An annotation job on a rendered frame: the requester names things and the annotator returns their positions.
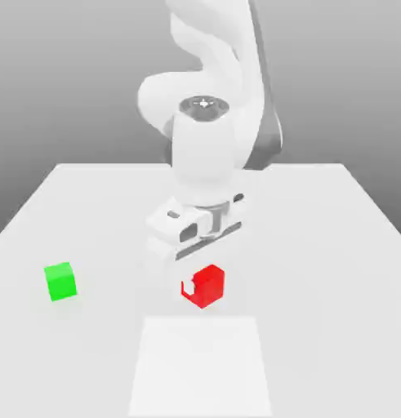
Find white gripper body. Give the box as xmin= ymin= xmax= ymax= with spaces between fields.
xmin=146 ymin=220 xmax=246 ymax=273

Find small red cube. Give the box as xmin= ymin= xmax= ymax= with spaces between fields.
xmin=180 ymin=264 xmax=226 ymax=309

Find small green cube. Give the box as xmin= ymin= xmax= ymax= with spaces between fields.
xmin=43 ymin=261 xmax=78 ymax=303

